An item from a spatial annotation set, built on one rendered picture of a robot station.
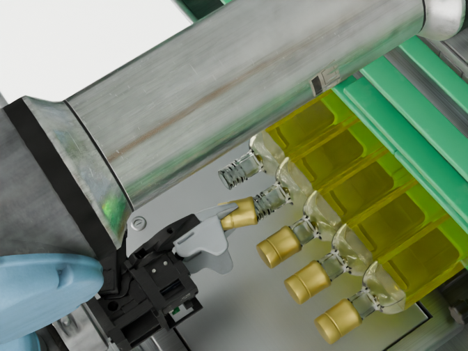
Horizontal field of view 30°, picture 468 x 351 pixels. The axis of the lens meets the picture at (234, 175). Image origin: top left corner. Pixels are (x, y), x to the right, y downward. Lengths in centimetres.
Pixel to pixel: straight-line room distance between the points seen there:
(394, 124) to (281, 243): 20
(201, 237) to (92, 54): 48
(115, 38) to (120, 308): 54
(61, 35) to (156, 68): 90
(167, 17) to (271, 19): 87
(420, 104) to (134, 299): 39
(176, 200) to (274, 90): 70
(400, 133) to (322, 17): 50
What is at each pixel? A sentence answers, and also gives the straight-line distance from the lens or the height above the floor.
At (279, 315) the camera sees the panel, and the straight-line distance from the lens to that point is 115.
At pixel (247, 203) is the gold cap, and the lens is 106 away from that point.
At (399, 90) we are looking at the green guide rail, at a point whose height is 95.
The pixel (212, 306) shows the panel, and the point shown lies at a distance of 117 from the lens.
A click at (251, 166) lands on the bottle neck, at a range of 109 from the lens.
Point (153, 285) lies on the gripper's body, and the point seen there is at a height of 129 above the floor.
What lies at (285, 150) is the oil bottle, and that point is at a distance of 109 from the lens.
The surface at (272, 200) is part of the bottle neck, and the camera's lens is 107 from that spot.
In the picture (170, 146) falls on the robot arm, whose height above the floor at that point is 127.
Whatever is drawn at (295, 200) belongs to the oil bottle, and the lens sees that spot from 107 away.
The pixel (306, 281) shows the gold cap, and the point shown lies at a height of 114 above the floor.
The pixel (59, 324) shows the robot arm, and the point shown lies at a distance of 102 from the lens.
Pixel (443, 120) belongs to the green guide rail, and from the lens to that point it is 98.
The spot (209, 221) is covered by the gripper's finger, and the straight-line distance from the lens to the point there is 104.
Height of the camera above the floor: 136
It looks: 12 degrees down
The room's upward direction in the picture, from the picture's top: 122 degrees counter-clockwise
